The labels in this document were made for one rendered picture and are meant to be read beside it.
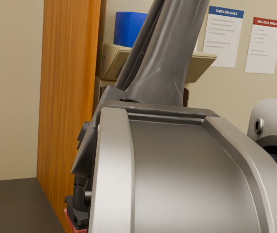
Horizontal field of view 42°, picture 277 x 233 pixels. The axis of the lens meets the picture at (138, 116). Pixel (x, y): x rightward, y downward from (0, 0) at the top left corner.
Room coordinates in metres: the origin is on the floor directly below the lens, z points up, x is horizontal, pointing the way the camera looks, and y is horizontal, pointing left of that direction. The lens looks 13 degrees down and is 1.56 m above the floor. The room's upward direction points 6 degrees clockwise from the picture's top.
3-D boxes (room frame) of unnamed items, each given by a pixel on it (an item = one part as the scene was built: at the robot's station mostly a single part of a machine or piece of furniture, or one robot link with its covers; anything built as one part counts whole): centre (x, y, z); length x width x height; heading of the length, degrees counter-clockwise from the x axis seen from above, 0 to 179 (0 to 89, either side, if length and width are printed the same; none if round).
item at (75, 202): (0.69, 0.09, 1.21); 0.10 x 0.07 x 0.07; 28
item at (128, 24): (1.02, 0.03, 1.56); 0.10 x 0.10 x 0.09; 28
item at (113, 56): (1.06, -0.05, 1.46); 0.32 x 0.11 x 0.10; 118
